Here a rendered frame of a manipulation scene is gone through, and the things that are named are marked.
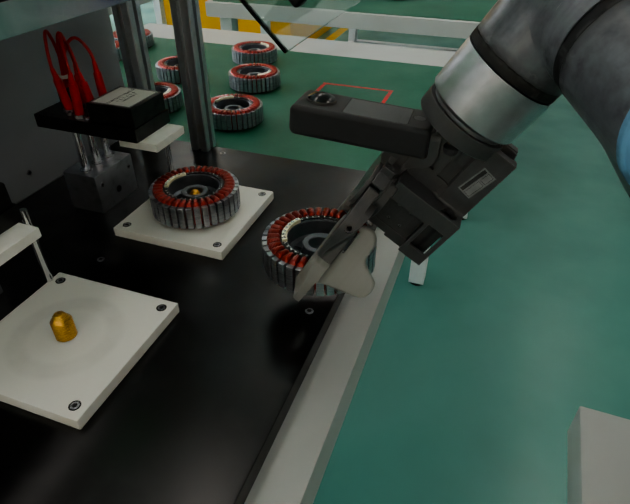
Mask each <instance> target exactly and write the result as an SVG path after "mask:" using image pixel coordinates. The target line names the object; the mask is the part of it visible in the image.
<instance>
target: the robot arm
mask: <svg viewBox="0 0 630 504"><path fill-rule="evenodd" d="M562 94H563V95H564V97H565V98H566V99H567V100H568V102H569V103H570V104H571V105H572V107H573V108H574V109H575V111H576V112H577V113H578V114H579V116H580V117H581V118H582V119H583V121H584V122H585V123H586V124H587V126H588V127H589V128H590V130H591V131H592V132H593V133H594V135H595V136H596V138H597V139H598V140H599V142H600V143H601V145H602V147H603V148H604V150H605V152H606V154H607V156H608V158H609V160H610V162H611V164H612V166H613V168H614V170H615V172H616V174H617V175H618V177H619V179H620V181H621V183H622V185H623V187H624V189H625V190H626V192H627V193H628V195H629V197H630V0H498V1H497V2H496V3H495V5H494V6H493V7H492V8H491V10H490V11H489V12H488V13H487V14H486V16H485V17H484V18H483V19H482V21H481V22H480V23H479V24H478V26H477V27H476V28H475V29H474V31H473V32H472V33H471V34H470V35H469V37H468V38H467V39H466V40H465V42H464V43H463V44H462V45H461V46H460V48H459V49H458V50H457V51H456V53H455V54H454V55H453V56H452V57H451V59H450V60H449V61H448V62H447V64H446V65H445V66H444V67H443V68H442V70H441V71H440V72H439V73H438V75H437V76H436V78H435V83H434V84H433V85H432V86H431V87H430V88H429V90H428V91H427V92H426V93H425V95H424V96H423V97H422V99H421V107H422V110H419V109H413V108H408V107H402V106H397V105H392V104H386V103H381V102H375V101H370V100H364V99H359V98H353V97H348V96H342V95H337V94H331V93H327V92H322V91H315V90H308V91H306V92H305V93H304V94H303V95H302V96H301V97H300V98H299V99H298V100H297V101H296V102H295V103H294V104H293V105H292V106H291V108H290V119H289V129H290V131H291V132H292V133H294V134H299V135H304V136H309V137H314V138H319V139H324V140H329V141H333V142H338V143H343V144H348V145H353V146H358V147H363V148H368V149H373V150H378V151H383V152H382V153H381V154H380V155H379V156H378V158H377V159H376V160H375V161H374V163H373V164H372V165H371V167H370V168H369V169H368V171H367V172H366V173H365V175H364V176H363V178H362V179H361V181H360V182H359V184H358V185H357V186H356V187H355V188H354V190H353V191H352V192H351V193H350V194H349V196H348V197H347V198H346V199H345V201H344V202H343V203H342V204H341V206H340V207H339V208H338V209H339V210H344V211H347V214H345V215H344V216H343V217H342V218H341V219H340V220H339V221H338V222H337V224H336V225H335V226H334V227H333V229H332V230H331V231H330V233H329V234H328V236H327V237H326V238H325V240H324V241H323V242H322V244H321V245H320V246H319V248H318V249H317V250H316V251H315V253H314V254H313V255H312V256H311V258H310V259H309V260H308V262H307V263H306V264H305V266H304V267H303V268H302V269H301V271H300V272H299V273H298V274H297V276H296V280H295V287H294V295H293V298H294V299H295V300H296V301H298V302H299V301H300V300H301V299H302V298H303V297H304V296H305V295H306V293H307V292H308V291H309V290H310V289H311V288H312V287H313V286H314V284H315V283H321V284H324V285H326V286H329V287H331V288H334V289H336V290H339V291H341V292H344V293H346V294H349V295H351V296H354V297H357V298H363V297H366V296H368V295H369V294H370V293H371V292H372V290H373V289H374V287H375V281H374V279H373V277H372V275H371V273H370V271H369V269H368V267H367V264H366V259H367V257H368V255H369V254H370V253H371V251H372V250H373V248H374V247H375V245H376V235H375V232H374V231H373V230H372V229H371V228H370V227H368V226H366V225H364V224H365V223H366V222H367V221H368V220H369V221H370V222H372V223H373V224H374V225H376V226H377V227H378V228H380V229H381V230H382V231H383V232H385V233H384V235H385V236H386V237H387V238H389V239H390V240H391V241H393V242H394V243H395V244H397V245H398V246H399V248H398V250H399V251H400V252H402V253H403V254H404V255H406V256H407V257H408V258H409V259H411V260H412V261H413V262H415V263H416V264H417V265H420V264H421V263H422V262H423V261H424V260H425V259H427V258H428V257H429V256H430V255H431V254H432V253H433V252H434V251H435V250H437V249H438V248H439V247H440V246H441V245H442V244H443V243H444V242H445V241H446V240H448V239H449V238H450V237H451V236H452V235H453V234H454V233H455V232H456V231H458V230H459V229H460V225H461V221H462V218H463V217H464V216H465V215H466V214H467V213H468V212H469V211H470V210H471V209H472V208H473V207H474V206H476V205H477V204H478V203H479V202H480V201H481V200H482V199H483V198H484V197H485V196H486V195H488V194H489V193H490V192H491V191H492V190H493V189H494V188H495V187H496V186H497V185H498V184H499V183H501V182H502V181H503V180H504V179H505V178H506V177H507V176H508V175H509V174H510V173H511V172H513V171H514V170H515V169H516V167H517V163H516V161H514V160H515V158H516V156H517V153H518V148H517V147H516V146H514V145H513V144H512V142H513V141H514V140H515V139H516V138H517V137H518V136H519V135H520V134H521V133H522V132H523V131H524V130H525V129H526V128H527V127H528V126H529V125H530V124H532V123H533V122H534V121H535V120H536V119H537V118H538V117H539V116H540V115H541V114H542V113H543V112H544V111H545V110H546V109H547V108H548V107H549V106H550V105H551V104H552V103H553V102H554V101H555V100H556V99H557V98H558V97H560V96H561V95H562ZM358 231H359V233H358V234H357V236H356V237H355V238H354V240H353V241H352V242H351V243H350V245H349V246H348V247H347V248H346V250H345V251H344V252H343V251H342V250H343V249H344V248H345V246H346V245H347V244H348V243H349V241H350V240H351V239H352V238H353V237H354V235H355V234H356V233H357V232H358ZM440 237H441V239H440V240H439V241H438V242H437V243H435V244H434V245H433V246H432V247H431V248H430V249H429V250H428V251H427V252H426V253H425V254H424V252H425V251H426V250H427V249H428V248H429V247H430V246H431V245H432V244H433V243H434V242H435V241H437V240H438V239H439V238H440Z"/></svg>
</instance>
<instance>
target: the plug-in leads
mask: <svg viewBox="0 0 630 504"><path fill-rule="evenodd" d="M47 35H48V37H49V39H50V40H51V42H52V44H53V46H54V48H55V51H56V53H57V56H58V61H59V66H60V71H61V73H59V74H57V72H56V70H55V69H54V68H53V65H52V61H51V57H50V53H49V48H48V42H47ZM74 39H75V40H77V41H79V42H80V43H81V44H82V45H83V46H84V47H85V48H86V50H87V51H88V53H89V55H90V57H91V59H92V65H93V70H94V72H93V75H94V79H95V83H96V87H97V90H98V94H99V96H101V95H103V94H105V93H107V90H106V87H105V84H104V80H103V77H102V73H101V71H99V68H98V65H97V62H96V61H95V58H94V56H93V54H92V52H91V50H90V49H89V47H88V46H87V45H86V43H85V42H84V41H82V40H81V39H80V38H78V37H76V36H72V37H70V38H69V39H68V40H67V41H66V39H65V37H64V35H63V34H62V33H61V32H59V31H57V33H56V43H55V41H54V39H53V37H52V35H51V34H50V32H49V31H48V30H46V29H45V30H44V31H43V40H44V46H45V52H46V56H47V60H48V64H49V67H50V71H51V74H52V76H53V82H54V85H55V87H56V89H57V93H58V96H59V99H60V102H62V104H63V107H64V109H63V110H64V112H65V113H66V112H67V111H73V112H75V114H74V118H76V119H84V117H85V116H87V114H86V113H85V112H84V108H83V105H86V103H87V102H89V101H91V100H93V99H94V96H93V94H92V92H91V89H90V87H89V85H88V82H87V81H85V79H84V77H83V75H82V73H81V71H80V70H79V67H78V64H77V61H76V59H75V56H74V54H73V51H72V49H71V47H70V45H69V44H70V42H71V41H72V40H74ZM67 50H68V52H69V55H70V57H71V60H72V62H73V68H74V73H75V74H74V77H73V74H72V72H71V69H70V66H69V63H68V59H67V55H66V52H67ZM62 54H63V55H62ZM74 78H75V80H74ZM62 80H63V81H62ZM66 114H67V113H66Z"/></svg>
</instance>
